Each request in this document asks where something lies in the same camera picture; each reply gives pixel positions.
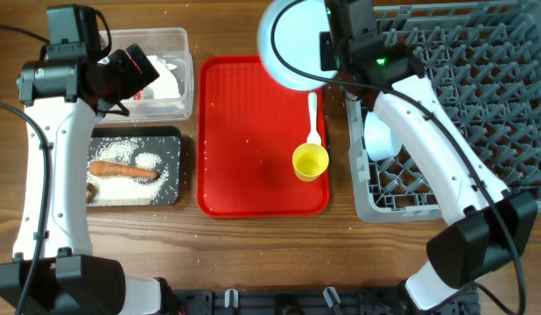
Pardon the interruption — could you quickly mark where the light blue plate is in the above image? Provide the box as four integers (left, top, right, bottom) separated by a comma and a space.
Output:
256, 0, 337, 91

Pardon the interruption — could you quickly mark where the white napkin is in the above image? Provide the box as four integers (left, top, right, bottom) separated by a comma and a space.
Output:
144, 55, 181, 100

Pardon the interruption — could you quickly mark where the white rice pile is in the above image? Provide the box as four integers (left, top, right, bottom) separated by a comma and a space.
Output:
87, 136, 180, 206

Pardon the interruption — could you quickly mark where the white plastic spoon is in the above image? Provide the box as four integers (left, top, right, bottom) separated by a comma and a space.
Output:
306, 92, 321, 145

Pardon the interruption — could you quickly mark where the orange carrot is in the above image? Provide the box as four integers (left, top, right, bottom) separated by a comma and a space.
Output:
89, 161, 158, 179

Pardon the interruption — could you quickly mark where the light blue rice bowl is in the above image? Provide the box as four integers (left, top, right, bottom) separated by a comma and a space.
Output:
363, 112, 403, 162

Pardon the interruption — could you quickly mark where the yellow plastic cup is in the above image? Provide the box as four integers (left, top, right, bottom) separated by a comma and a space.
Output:
292, 143, 329, 182

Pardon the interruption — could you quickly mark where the brown food lump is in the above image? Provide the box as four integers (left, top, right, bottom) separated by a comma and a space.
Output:
86, 183, 97, 204

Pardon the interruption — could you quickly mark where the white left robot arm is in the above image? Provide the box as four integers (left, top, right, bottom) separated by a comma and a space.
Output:
0, 4, 171, 314

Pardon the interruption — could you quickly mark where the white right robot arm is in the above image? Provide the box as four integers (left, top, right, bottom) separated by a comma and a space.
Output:
325, 1, 537, 314

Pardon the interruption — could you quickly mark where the grey dishwasher rack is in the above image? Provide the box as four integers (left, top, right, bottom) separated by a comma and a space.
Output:
346, 1, 541, 223

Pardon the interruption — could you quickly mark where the clear plastic bin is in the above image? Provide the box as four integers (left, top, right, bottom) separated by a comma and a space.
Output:
101, 27, 194, 124

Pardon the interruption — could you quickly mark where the black tray bin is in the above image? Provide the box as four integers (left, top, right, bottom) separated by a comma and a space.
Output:
85, 125, 183, 207

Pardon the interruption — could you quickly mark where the red plastic tray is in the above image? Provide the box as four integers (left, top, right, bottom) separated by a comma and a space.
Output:
196, 55, 330, 219

